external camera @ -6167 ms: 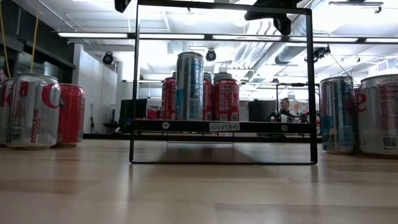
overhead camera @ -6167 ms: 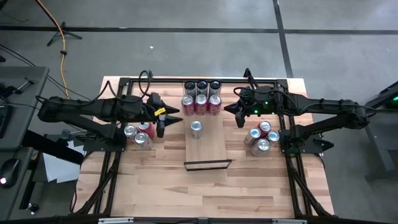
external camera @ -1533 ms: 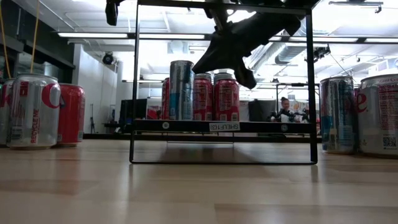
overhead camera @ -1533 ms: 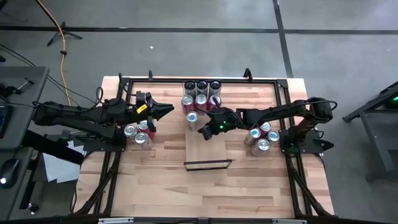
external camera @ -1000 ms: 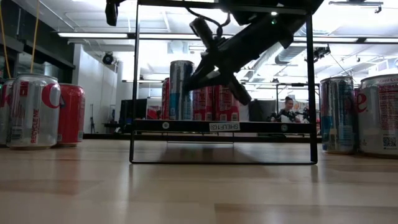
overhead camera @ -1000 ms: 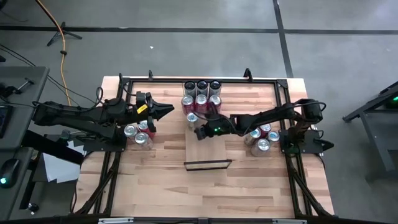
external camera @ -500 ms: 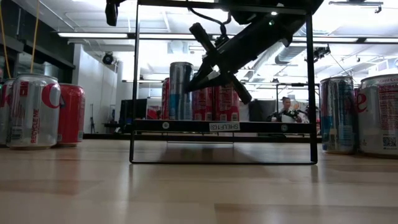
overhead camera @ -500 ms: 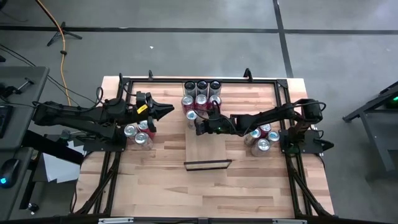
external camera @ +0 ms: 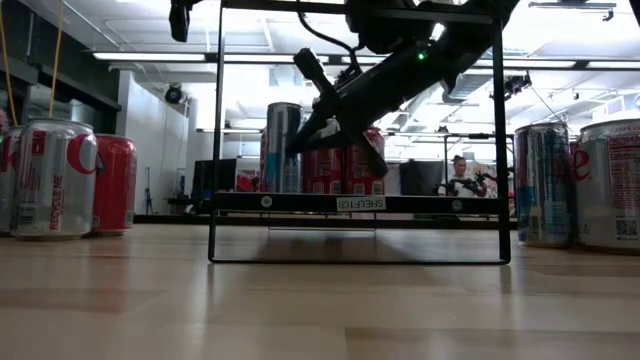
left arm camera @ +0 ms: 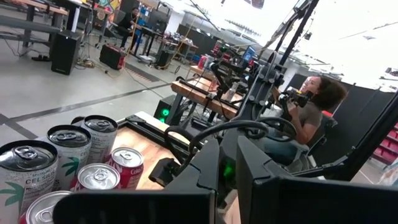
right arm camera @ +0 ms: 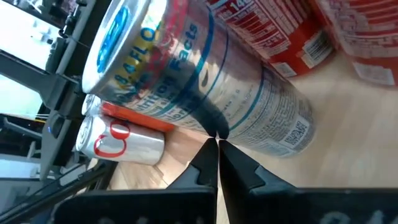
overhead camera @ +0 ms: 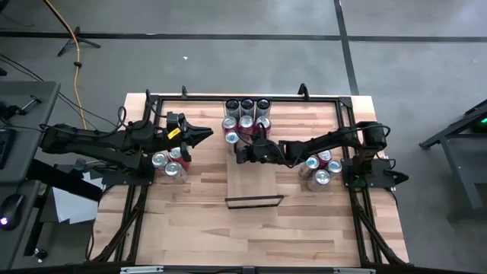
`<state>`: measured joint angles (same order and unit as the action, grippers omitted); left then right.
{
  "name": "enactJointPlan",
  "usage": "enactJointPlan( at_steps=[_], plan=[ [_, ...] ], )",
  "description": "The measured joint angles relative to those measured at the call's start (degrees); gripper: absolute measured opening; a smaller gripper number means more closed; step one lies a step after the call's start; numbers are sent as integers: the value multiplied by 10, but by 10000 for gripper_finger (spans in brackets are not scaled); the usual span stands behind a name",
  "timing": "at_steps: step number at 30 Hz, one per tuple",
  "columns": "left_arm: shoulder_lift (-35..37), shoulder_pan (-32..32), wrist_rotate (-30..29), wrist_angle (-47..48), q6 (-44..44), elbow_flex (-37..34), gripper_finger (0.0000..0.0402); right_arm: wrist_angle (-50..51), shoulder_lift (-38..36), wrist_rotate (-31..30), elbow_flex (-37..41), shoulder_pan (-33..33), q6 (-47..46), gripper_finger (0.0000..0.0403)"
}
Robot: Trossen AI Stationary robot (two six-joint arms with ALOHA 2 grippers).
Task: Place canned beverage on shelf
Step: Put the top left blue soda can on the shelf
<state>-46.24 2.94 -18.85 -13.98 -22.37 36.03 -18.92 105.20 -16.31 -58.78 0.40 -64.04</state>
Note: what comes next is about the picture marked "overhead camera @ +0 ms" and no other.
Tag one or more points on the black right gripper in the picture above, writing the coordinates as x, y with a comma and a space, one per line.
266, 150

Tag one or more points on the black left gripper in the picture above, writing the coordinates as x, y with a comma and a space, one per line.
167, 135

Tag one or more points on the red Coca-Cola can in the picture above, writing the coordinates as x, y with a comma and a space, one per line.
325, 155
263, 122
246, 122
229, 123
176, 153

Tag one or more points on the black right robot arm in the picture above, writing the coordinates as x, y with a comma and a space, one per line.
323, 142

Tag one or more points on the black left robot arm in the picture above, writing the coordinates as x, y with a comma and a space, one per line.
95, 139

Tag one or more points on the silver Diet Coke can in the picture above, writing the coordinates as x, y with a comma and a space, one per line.
319, 179
173, 170
160, 160

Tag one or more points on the black tripod stand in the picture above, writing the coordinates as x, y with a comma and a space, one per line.
89, 43

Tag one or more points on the white paper sheets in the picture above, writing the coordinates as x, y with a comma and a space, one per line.
72, 205

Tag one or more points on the grey desk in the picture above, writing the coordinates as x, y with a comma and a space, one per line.
34, 114

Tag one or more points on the black metal clamp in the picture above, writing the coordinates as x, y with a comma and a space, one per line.
30, 102

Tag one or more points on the black keyboard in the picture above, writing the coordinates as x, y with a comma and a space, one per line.
5, 148

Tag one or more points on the black caster wheel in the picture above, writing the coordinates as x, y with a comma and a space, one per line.
40, 254

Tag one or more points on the black computer mouse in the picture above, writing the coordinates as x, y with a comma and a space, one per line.
11, 211

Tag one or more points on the black side cart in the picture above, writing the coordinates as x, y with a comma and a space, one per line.
468, 120

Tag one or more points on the wooden shelf with black frame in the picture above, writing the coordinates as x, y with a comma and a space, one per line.
251, 179

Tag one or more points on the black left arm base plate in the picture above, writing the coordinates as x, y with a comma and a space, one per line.
125, 180

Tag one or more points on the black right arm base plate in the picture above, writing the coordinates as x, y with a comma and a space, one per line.
380, 171

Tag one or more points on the silver mounting bracket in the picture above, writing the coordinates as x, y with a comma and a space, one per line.
354, 271
141, 269

